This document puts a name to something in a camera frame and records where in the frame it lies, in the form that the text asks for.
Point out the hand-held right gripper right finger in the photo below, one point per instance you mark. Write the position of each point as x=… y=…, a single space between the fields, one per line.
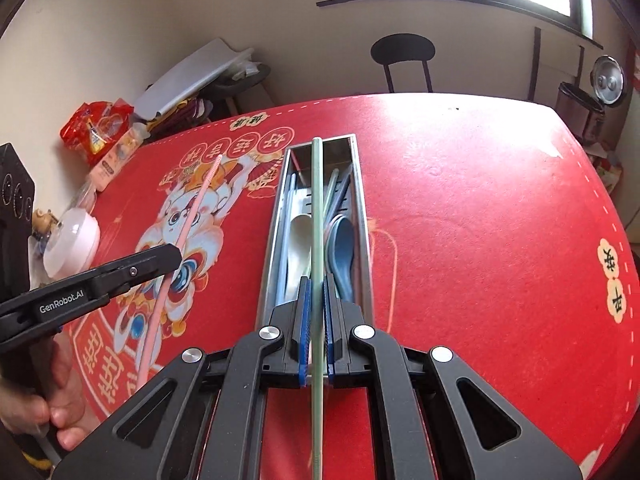
x=328 y=330

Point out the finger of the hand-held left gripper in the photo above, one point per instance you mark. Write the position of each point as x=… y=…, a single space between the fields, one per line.
x=140 y=267

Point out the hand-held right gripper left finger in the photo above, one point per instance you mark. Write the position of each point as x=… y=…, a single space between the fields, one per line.
x=304 y=330

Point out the pink chopstick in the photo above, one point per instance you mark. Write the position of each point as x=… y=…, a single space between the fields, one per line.
x=153 y=345

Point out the blue spoon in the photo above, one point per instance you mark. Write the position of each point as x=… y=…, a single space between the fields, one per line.
x=342 y=250

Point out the perforated metal utensil tray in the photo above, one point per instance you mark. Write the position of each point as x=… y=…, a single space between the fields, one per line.
x=274 y=240

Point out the beige spoon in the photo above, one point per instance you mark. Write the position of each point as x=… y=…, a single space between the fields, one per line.
x=300 y=232

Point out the green chopstick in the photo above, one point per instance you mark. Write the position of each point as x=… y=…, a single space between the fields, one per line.
x=330 y=195
x=316 y=210

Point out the blue chopstick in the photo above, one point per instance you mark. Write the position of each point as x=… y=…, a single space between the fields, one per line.
x=345 y=185

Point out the person's left hand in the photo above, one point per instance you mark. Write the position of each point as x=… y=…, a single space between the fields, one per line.
x=65 y=400

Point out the white round container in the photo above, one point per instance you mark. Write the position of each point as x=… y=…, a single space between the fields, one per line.
x=75 y=245

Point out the clear glass jar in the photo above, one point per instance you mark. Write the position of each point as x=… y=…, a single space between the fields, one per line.
x=84 y=195

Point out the small brown figurine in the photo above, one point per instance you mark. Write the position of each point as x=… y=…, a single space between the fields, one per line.
x=44 y=222

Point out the pink white bottle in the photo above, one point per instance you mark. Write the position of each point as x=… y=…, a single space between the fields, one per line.
x=117 y=160

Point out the red snack bag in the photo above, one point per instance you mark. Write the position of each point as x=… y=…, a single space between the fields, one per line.
x=95 y=127

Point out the red printed table mat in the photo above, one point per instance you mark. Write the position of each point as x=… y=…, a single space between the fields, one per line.
x=475 y=240

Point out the white board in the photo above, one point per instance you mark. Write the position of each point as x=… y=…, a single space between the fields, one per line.
x=190 y=75

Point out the grey stool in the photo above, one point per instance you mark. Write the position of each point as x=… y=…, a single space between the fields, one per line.
x=240 y=85

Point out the black round-back chair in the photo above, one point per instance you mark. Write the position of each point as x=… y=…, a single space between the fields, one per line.
x=402 y=50

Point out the green printed bag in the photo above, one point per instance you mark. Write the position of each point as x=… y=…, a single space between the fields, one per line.
x=607 y=170

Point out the steel pressure cooker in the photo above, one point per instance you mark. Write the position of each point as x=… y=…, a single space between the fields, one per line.
x=580 y=105

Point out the red printed fridge cover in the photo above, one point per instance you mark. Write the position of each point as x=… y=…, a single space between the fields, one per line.
x=634 y=67

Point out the dark metal frame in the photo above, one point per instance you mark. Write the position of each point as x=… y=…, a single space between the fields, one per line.
x=536 y=60

